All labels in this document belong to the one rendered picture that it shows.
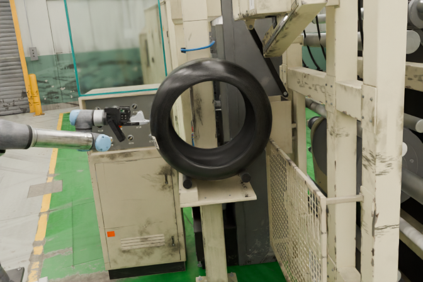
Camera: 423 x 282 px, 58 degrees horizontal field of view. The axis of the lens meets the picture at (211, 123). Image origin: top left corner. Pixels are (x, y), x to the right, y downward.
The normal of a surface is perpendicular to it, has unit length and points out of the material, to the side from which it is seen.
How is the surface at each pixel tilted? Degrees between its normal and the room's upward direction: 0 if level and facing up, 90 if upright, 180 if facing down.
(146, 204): 92
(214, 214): 90
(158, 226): 90
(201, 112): 90
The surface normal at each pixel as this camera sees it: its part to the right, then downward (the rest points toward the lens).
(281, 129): 0.08, 0.22
